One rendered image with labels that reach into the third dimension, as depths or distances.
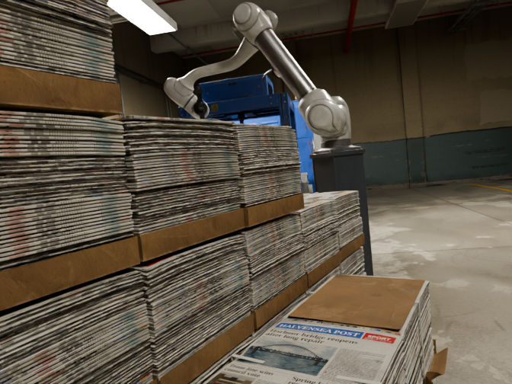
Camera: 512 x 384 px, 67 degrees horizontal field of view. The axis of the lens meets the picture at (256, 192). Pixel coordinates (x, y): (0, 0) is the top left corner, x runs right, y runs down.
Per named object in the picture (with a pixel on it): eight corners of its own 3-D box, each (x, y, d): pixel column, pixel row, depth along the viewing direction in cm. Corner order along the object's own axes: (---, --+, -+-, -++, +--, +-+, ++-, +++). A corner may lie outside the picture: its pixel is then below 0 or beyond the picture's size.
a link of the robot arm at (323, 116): (353, 123, 186) (346, 119, 165) (326, 144, 191) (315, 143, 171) (261, 3, 197) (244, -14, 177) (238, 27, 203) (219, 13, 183)
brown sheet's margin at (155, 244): (246, 227, 84) (244, 207, 84) (143, 262, 60) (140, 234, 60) (129, 228, 105) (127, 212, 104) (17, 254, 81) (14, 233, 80)
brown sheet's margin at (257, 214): (305, 208, 109) (304, 193, 108) (249, 227, 84) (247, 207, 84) (201, 211, 129) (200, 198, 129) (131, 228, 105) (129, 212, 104)
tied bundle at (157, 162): (248, 230, 85) (236, 123, 83) (144, 267, 60) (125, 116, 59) (131, 230, 105) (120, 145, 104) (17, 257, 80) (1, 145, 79)
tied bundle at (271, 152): (306, 210, 109) (299, 127, 107) (249, 231, 84) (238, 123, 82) (202, 213, 129) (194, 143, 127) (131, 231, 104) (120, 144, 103)
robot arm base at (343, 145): (335, 152, 216) (334, 142, 215) (362, 148, 196) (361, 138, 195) (308, 155, 208) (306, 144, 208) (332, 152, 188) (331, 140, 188)
